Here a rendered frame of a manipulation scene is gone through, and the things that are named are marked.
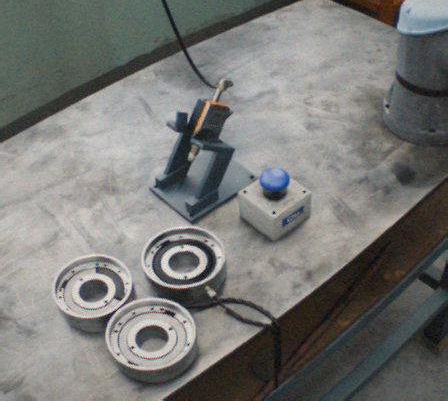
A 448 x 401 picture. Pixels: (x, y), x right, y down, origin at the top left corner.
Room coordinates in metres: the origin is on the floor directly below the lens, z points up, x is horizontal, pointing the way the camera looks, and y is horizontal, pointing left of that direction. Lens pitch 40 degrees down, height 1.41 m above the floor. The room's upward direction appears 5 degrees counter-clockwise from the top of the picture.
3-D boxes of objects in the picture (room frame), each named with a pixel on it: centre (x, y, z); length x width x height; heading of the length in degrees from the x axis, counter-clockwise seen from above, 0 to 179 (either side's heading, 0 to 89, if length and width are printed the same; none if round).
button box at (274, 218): (0.63, -0.07, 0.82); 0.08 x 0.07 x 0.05; 127
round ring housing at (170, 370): (0.41, 0.10, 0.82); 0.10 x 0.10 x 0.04
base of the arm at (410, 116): (0.82, -0.35, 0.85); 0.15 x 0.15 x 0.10
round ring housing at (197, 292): (0.53, 0.06, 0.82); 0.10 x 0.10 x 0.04
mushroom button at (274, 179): (0.62, -0.06, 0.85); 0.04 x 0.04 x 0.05
